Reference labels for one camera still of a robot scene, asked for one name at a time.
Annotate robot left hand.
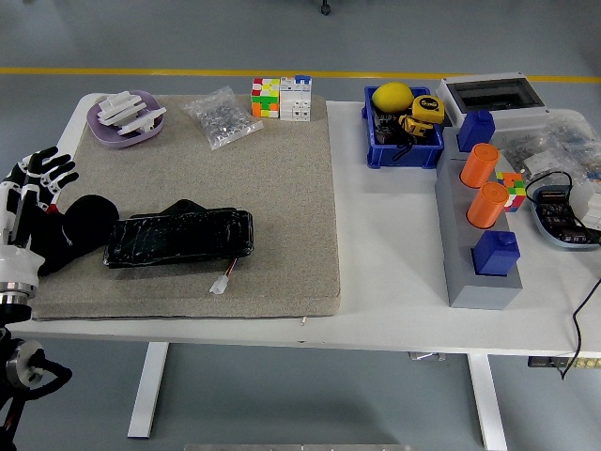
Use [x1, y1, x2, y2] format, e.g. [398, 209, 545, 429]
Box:
[0, 146, 81, 287]

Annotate black plastic-wrapped panel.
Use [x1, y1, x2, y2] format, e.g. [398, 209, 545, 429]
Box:
[102, 198, 255, 271]

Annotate purple tray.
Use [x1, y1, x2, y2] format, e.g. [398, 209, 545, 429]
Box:
[87, 89, 166, 150]

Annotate white plastic part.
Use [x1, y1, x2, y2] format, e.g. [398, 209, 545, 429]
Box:
[116, 106, 168, 138]
[96, 91, 147, 127]

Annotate clear bag of screws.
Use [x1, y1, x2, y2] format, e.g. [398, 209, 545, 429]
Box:
[179, 86, 265, 152]

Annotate grey-brown mat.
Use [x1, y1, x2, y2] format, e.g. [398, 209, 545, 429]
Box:
[28, 93, 342, 323]

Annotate white table leg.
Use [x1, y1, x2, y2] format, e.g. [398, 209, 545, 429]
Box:
[127, 342, 171, 441]
[466, 352, 509, 451]

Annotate large colourful puzzle cube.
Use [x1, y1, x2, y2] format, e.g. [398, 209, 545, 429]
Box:
[251, 77, 282, 120]

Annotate white circuit breaker block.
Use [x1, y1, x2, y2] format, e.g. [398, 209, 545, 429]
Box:
[279, 73, 314, 124]

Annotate dark brown small device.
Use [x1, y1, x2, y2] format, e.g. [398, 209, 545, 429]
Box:
[375, 114, 401, 147]

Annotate yellow ball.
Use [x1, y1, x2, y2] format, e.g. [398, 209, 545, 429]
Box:
[372, 82, 416, 114]

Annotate blue plastic bin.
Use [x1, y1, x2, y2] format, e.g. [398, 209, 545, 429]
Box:
[361, 85, 447, 171]

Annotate yellow and black tool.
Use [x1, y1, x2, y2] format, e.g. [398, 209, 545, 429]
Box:
[397, 114, 434, 140]

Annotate yellow tape measure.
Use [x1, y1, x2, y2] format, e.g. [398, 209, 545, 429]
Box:
[411, 94, 445, 126]

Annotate grey block base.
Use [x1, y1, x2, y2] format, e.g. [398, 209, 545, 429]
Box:
[434, 126, 524, 311]

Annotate orange cylinder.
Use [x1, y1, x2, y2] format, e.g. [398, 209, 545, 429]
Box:
[465, 181, 510, 231]
[459, 143, 501, 190]

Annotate blue plastic block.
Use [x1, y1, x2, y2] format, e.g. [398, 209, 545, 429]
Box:
[470, 229, 522, 278]
[457, 110, 496, 154]

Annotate small colourful puzzle cube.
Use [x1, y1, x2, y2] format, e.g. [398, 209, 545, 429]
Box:
[495, 171, 525, 214]

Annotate clear bag of dark parts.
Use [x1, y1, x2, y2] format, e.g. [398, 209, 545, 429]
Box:
[493, 126, 567, 179]

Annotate grey-blue tray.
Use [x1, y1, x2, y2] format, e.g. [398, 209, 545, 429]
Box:
[524, 183, 601, 253]

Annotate black circuit boards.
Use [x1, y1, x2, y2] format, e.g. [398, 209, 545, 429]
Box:
[535, 189, 598, 246]

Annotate clear bag of coloured parts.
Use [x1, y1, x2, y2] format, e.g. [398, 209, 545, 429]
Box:
[544, 110, 601, 185]

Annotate black power strip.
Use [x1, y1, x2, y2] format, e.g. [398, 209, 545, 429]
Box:
[526, 356, 601, 369]

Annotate translucent white container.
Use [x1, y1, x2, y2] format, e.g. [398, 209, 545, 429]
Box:
[566, 179, 601, 232]

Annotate white connector with wires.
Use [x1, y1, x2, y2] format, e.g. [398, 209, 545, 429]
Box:
[209, 257, 239, 296]

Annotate white electrical enclosure box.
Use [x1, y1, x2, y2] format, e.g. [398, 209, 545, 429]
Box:
[435, 71, 551, 135]

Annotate thin black looped cable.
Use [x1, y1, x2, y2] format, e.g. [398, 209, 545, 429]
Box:
[524, 170, 575, 201]

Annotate black power cable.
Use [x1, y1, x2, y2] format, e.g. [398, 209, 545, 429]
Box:
[560, 276, 601, 381]

